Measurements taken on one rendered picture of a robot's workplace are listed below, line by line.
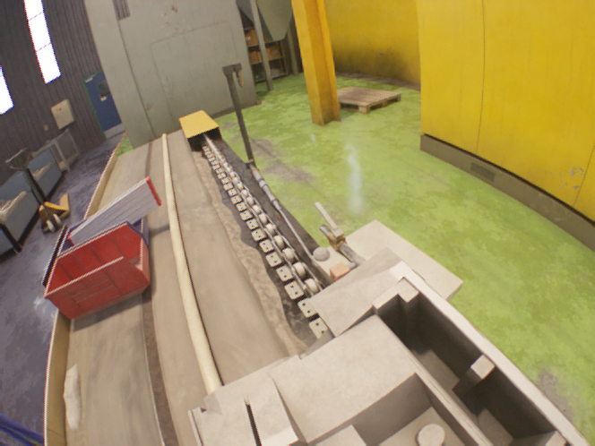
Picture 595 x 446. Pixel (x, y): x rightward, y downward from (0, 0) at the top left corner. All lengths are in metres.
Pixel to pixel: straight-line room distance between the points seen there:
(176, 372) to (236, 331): 0.17
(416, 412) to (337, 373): 0.12
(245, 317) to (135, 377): 0.32
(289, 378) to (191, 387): 0.32
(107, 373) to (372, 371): 0.65
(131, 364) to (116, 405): 0.12
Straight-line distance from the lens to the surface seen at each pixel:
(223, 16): 5.95
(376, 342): 0.36
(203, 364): 0.61
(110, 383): 0.78
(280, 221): 0.86
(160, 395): 0.68
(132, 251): 0.99
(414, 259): 0.67
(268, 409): 0.35
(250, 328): 0.65
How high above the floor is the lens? 1.28
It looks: 38 degrees down
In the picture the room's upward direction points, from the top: 12 degrees counter-clockwise
